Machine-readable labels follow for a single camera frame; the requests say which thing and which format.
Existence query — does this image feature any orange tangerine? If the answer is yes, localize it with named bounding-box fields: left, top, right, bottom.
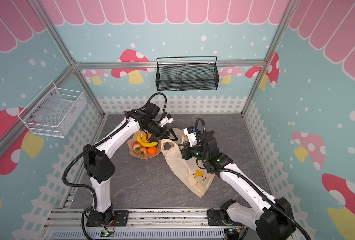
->
left=147, top=147, right=157, bottom=155

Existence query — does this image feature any pink wavy fruit plate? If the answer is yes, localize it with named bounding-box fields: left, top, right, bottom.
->
left=127, top=131, right=161, bottom=160

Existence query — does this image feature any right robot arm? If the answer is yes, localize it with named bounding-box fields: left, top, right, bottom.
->
left=182, top=127, right=296, bottom=240

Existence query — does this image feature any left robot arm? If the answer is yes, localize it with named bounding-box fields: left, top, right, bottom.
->
left=83, top=110, right=175, bottom=226

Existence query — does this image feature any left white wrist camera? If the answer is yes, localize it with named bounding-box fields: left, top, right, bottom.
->
left=158, top=114, right=173, bottom=127

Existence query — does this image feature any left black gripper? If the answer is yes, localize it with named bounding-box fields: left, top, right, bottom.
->
left=142, top=120, right=178, bottom=141

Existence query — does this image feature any black mesh wall basket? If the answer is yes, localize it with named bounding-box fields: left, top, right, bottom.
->
left=155, top=56, right=220, bottom=91

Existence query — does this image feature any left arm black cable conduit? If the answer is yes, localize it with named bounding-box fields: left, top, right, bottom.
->
left=62, top=92, right=168, bottom=208

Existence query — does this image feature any banana print plastic bag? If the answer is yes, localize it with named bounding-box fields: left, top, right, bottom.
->
left=161, top=128, right=215, bottom=198

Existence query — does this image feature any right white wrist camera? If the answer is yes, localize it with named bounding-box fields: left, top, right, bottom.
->
left=183, top=126, right=198, bottom=148

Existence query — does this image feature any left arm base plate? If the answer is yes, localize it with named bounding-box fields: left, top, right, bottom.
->
left=85, top=209, right=129, bottom=228

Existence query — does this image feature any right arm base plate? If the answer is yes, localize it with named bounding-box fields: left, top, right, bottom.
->
left=207, top=208, right=234, bottom=226

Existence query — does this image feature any white mesh wall basket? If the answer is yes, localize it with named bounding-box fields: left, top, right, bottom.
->
left=17, top=82, right=87, bottom=138

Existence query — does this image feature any long yellow banana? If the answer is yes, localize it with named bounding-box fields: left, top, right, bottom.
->
left=136, top=131, right=158, bottom=148

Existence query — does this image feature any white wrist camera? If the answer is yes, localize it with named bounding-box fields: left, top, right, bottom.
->
left=158, top=114, right=173, bottom=127
left=183, top=126, right=198, bottom=148

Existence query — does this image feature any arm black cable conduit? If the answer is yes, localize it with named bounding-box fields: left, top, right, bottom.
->
left=62, top=92, right=168, bottom=208
left=195, top=117, right=312, bottom=240

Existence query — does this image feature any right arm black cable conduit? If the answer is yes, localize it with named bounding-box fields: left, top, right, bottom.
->
left=195, top=117, right=312, bottom=240

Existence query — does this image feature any aluminium front rail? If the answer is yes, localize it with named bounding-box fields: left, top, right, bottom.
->
left=39, top=208, right=211, bottom=239

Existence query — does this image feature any red strawberry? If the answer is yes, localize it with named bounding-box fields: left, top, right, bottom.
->
left=139, top=147, right=147, bottom=156

